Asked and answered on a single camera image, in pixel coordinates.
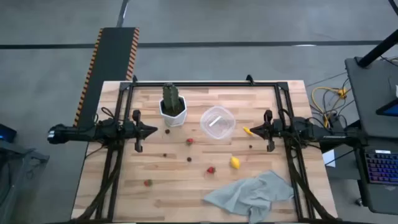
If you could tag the clear plastic tupperware container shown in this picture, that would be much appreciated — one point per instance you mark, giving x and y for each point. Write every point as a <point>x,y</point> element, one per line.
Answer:
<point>206,124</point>

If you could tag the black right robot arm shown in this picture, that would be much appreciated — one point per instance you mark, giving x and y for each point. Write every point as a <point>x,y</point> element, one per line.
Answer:
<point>311,129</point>

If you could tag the dark grey metal stand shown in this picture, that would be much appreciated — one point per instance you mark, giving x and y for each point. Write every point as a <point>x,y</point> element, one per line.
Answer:
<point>18,161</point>

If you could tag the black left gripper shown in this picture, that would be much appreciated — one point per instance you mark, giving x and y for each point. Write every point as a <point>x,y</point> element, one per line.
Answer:
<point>132,130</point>

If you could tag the black metal table frame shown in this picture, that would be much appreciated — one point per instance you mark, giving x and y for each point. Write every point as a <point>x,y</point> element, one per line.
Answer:
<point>202,84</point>

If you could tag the rainbow backlit keyboard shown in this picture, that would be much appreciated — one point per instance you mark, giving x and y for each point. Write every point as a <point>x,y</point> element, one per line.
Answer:
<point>382,168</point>

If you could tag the red strawberry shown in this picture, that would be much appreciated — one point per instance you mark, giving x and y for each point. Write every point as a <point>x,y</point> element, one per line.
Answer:
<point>211,170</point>
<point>190,141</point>
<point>148,183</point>

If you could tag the blue-screen tablet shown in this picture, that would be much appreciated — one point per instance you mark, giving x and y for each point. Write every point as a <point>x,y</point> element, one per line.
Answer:
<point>391,109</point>

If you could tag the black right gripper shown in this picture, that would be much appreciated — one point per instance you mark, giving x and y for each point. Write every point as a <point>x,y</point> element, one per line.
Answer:
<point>273,129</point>

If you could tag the black hazard-striped floor ramp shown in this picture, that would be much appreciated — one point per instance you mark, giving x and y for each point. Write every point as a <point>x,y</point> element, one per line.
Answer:
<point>112,56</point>

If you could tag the small yellow fruit piece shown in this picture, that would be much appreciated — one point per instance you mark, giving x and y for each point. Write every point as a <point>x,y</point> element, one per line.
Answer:
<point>247,130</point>

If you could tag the grey cart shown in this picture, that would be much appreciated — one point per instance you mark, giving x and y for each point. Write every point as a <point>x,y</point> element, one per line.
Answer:
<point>367,93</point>

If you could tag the black pole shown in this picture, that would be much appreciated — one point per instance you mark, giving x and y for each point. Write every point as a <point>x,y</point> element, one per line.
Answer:
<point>376,49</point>

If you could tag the yellow lemon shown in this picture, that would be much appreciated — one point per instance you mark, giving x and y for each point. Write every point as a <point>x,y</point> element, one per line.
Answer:
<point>235,162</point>

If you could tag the white paper sheet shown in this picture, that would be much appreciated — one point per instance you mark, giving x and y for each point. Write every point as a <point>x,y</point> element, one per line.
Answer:
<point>329,158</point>

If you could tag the black box with blue light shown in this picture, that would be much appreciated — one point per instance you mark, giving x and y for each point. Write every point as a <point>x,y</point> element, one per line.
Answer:
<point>7,133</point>

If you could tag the grey waffle cloth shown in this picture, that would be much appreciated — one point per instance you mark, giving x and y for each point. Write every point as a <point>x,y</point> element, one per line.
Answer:
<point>248,193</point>

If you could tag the white hexagonal plant pot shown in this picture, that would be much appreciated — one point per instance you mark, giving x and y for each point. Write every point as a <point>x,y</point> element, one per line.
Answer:
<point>178,119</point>

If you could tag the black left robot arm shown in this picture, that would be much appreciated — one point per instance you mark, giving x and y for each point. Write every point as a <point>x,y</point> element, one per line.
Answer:
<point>77,133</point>

